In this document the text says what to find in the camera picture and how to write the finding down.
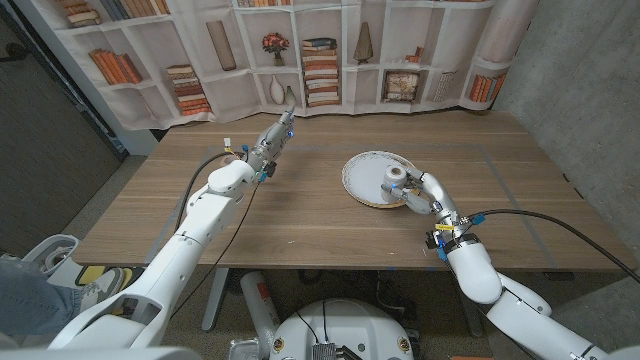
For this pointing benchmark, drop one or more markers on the white roll with orange label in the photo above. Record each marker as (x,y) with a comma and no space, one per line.
(257,305)

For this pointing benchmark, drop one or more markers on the grey electronics box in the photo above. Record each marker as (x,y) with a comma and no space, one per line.
(325,351)

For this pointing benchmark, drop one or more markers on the foil tray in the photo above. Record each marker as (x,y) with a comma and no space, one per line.
(245,350)

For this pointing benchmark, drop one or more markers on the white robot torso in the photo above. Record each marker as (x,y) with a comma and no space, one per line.
(100,354)

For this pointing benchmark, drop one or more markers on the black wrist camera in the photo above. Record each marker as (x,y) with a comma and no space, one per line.
(434,242)
(268,169)

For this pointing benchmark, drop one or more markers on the yellow floor pad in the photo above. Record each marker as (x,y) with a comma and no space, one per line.
(92,275)

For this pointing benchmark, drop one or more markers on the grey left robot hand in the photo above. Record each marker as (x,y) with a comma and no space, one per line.
(272,142)

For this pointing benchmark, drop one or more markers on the printed bookshelf backdrop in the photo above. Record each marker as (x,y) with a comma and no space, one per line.
(240,90)

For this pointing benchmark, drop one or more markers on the person's leg in jeans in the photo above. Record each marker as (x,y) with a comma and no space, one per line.
(30,300)

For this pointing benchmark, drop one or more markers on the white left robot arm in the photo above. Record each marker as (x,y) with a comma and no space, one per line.
(210,210)

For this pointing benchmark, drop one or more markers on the white sneaker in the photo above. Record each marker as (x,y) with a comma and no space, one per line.
(102,290)

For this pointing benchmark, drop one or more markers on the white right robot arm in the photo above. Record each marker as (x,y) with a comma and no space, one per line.
(475,270)

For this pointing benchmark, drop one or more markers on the white tape roll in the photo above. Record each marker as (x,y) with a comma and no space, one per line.
(390,180)

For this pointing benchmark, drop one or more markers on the white gold-rimmed paper plate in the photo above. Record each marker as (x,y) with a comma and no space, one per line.
(362,180)

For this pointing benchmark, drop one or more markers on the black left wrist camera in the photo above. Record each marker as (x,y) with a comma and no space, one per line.
(268,169)

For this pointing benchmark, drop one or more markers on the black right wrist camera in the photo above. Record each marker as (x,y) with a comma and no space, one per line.
(434,242)

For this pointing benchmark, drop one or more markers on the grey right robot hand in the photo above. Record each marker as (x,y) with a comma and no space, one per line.
(437,197)

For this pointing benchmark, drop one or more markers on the white round bin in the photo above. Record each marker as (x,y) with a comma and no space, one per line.
(50,250)

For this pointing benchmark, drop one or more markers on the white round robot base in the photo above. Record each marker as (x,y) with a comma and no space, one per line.
(345,325)

